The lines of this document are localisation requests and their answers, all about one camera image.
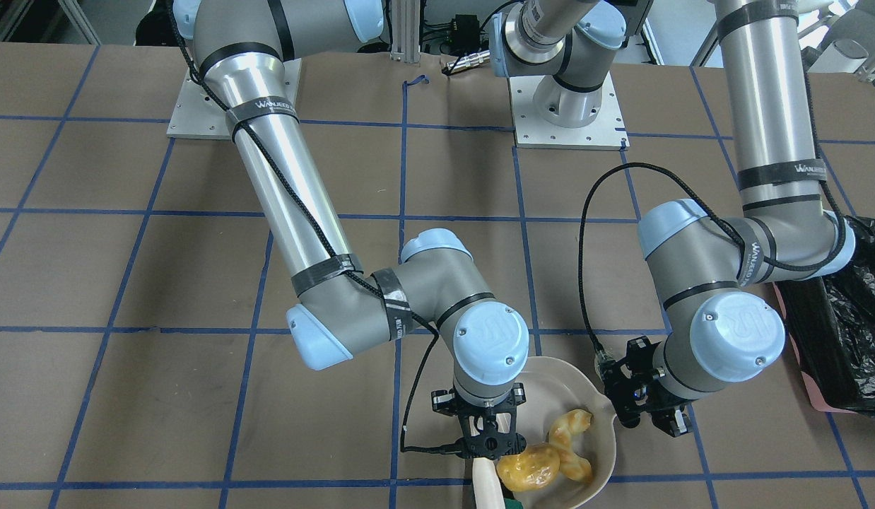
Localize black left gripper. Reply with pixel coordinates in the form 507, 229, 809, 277
595, 337, 693, 438

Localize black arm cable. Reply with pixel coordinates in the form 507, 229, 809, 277
165, 0, 474, 453
579, 163, 848, 354

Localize black bin bag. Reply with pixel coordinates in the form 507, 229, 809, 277
775, 216, 875, 418

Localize beige plastic dustpan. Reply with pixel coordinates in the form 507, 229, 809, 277
515, 356, 616, 508

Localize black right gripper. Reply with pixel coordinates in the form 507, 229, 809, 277
431, 381, 526, 460

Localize beige hand brush black bristles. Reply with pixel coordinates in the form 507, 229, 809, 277
469, 413, 511, 509

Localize yellow toy potato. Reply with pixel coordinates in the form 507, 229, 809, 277
495, 443, 560, 493

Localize aluminium frame post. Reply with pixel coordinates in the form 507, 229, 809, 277
388, 0, 423, 66

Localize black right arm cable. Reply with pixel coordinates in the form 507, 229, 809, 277
165, 0, 474, 453

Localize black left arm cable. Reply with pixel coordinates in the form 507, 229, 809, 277
579, 163, 848, 354

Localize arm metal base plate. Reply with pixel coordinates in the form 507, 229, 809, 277
508, 74, 630, 151
167, 58, 303, 139

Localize toy croissant bread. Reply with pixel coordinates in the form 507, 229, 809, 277
547, 409, 594, 484

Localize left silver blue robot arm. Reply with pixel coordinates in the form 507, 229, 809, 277
592, 1, 857, 437

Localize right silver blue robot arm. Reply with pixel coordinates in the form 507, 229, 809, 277
167, 1, 530, 460

